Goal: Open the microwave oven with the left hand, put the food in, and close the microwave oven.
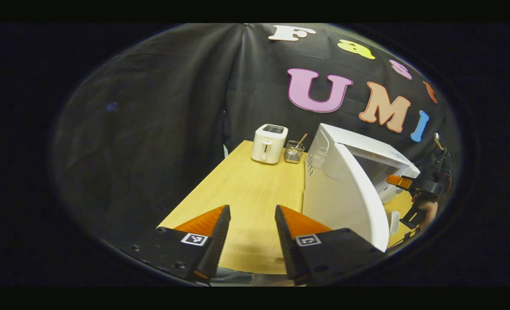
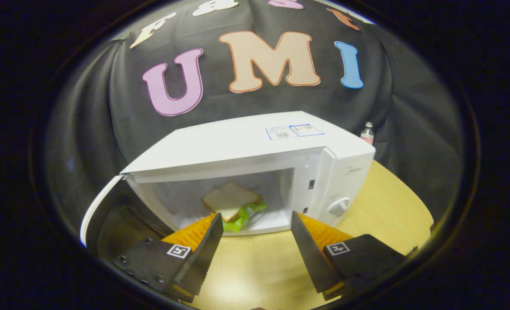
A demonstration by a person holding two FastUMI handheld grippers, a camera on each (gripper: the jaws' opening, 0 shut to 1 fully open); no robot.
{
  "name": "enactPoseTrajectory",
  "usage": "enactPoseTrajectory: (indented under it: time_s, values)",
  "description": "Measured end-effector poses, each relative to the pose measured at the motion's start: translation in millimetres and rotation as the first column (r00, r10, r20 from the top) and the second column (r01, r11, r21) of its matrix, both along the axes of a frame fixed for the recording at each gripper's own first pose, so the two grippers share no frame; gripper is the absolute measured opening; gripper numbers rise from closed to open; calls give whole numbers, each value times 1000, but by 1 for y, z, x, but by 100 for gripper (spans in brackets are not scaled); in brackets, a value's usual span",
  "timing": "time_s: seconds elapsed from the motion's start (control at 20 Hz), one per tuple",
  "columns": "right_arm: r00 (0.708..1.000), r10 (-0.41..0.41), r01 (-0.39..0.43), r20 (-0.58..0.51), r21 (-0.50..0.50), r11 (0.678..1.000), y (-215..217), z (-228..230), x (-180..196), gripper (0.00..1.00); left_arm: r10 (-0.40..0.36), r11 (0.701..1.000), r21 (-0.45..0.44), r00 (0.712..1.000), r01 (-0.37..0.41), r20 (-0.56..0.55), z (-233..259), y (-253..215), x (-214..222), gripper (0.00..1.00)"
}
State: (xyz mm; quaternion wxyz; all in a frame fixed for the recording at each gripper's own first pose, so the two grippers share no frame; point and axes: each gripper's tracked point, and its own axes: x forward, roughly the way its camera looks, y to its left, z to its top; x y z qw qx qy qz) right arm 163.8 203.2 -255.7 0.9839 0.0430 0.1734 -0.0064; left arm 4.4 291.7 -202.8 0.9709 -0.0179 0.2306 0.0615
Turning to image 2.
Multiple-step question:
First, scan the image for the black backdrop cloth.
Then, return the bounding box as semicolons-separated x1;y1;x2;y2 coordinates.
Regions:
44;0;464;242

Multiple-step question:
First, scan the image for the white microwave oven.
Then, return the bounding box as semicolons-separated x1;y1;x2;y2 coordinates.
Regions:
80;111;376;259

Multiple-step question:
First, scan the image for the sandwich with green lettuce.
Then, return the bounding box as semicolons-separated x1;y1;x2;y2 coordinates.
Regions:
201;182;267;233

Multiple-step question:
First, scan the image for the clear bottle with pink label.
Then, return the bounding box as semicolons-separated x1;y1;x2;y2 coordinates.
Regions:
360;122;375;146

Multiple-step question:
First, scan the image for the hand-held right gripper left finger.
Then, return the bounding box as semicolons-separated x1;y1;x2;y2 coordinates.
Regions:
112;212;224;302

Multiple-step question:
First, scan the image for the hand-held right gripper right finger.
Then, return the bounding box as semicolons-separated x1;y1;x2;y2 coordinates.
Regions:
291;211;419;301

